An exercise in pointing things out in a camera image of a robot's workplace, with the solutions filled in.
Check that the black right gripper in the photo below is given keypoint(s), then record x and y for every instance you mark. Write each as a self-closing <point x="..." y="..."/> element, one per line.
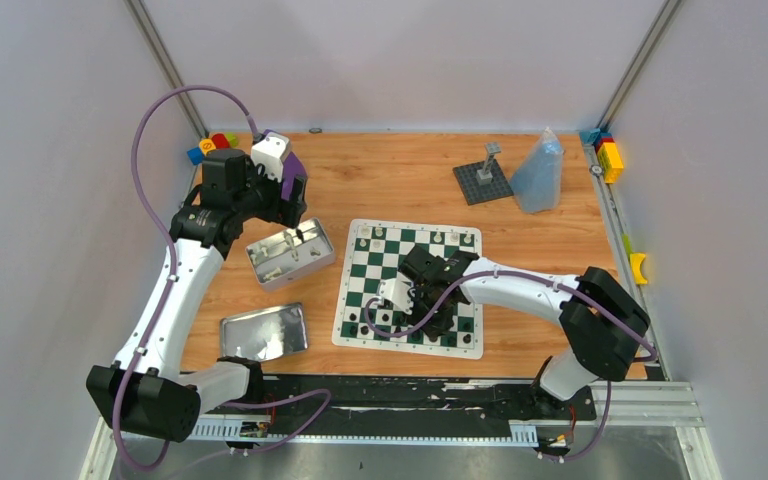
<point x="441" y="327"/>

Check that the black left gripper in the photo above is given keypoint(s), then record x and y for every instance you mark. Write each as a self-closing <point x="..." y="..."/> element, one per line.
<point x="285" y="208"/>

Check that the silver tin box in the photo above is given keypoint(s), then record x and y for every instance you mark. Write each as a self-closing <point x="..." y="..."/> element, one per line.
<point x="291" y="254"/>

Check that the green white chess board mat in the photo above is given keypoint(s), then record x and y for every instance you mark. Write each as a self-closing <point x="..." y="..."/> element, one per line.
<point x="374" y="251"/>

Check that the silver tin lid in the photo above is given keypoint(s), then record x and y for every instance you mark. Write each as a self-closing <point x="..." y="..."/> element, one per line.
<point x="265" y="334"/>

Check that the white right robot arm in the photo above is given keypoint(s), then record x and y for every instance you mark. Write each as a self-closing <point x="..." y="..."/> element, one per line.
<point x="604" y="326"/>

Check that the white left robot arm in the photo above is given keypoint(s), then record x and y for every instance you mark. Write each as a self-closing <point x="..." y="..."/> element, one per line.
<point x="144" y="391"/>

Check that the purple metronome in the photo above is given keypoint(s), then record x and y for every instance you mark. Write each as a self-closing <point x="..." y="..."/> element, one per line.
<point x="294" y="178"/>

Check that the colourful toy block stack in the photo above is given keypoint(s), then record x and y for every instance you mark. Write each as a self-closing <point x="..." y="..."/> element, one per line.
<point x="220" y="140"/>

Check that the grey lego baseplate with tower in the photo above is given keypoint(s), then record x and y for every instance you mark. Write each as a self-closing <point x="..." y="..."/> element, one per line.
<point x="483" y="181"/>

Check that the blue plastic bag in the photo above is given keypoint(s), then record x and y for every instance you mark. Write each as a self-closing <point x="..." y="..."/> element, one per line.
<point x="536" y="183"/>

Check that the yellow curved block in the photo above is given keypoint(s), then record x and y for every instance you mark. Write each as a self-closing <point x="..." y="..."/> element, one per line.
<point x="636" y="262"/>

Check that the yellow red blue duplo bricks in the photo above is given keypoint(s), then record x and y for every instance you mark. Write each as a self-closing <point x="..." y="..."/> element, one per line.
<point x="606" y="151"/>

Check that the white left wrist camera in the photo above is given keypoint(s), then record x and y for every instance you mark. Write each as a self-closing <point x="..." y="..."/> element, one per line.
<point x="271" y="152"/>

